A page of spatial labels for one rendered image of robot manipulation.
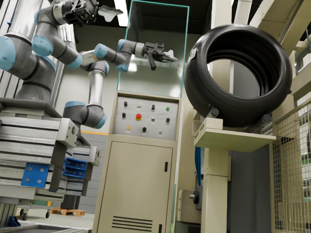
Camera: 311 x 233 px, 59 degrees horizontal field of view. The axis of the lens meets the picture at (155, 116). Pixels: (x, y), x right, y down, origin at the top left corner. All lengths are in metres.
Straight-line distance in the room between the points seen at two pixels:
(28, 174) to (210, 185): 1.07
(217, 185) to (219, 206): 0.12
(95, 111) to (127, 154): 0.52
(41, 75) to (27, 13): 0.25
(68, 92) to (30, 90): 11.13
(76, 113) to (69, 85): 10.79
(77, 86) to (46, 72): 11.09
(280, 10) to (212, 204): 1.28
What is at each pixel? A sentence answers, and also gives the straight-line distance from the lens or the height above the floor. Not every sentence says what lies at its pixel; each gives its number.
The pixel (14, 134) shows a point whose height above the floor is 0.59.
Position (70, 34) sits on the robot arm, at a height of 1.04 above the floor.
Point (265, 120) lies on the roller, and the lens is 1.57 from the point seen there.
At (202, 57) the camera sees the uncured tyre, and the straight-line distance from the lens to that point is 1.57.
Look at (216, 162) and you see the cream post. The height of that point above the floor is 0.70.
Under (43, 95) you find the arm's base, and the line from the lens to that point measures 1.23.
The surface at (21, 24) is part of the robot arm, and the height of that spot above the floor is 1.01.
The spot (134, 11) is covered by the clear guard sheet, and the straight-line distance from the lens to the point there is 2.74.
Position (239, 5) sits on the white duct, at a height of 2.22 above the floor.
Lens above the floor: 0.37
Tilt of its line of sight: 19 degrees up
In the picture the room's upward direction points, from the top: 7 degrees clockwise
